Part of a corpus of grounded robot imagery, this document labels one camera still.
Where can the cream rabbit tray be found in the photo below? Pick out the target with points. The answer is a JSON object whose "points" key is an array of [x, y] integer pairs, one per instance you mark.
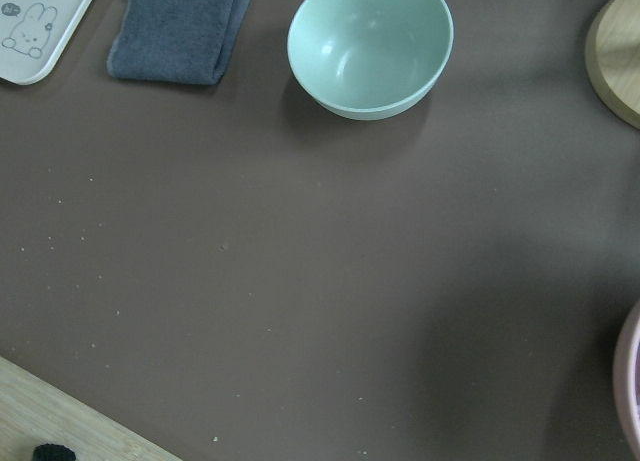
{"points": [[34, 33]]}

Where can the green bowl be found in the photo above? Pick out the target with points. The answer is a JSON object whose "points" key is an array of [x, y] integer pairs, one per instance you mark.
{"points": [[369, 59]]}

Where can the grey folded cloth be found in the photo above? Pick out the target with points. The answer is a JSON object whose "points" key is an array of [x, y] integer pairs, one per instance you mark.
{"points": [[178, 41]]}

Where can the pink bowl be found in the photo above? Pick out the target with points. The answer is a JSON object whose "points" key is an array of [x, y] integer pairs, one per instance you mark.
{"points": [[626, 379]]}

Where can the wooden mug tree stand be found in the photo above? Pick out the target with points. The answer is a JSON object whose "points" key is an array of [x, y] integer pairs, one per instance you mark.
{"points": [[612, 58]]}

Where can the wooden cutting board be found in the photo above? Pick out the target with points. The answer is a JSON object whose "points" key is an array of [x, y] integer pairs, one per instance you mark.
{"points": [[34, 413]]}

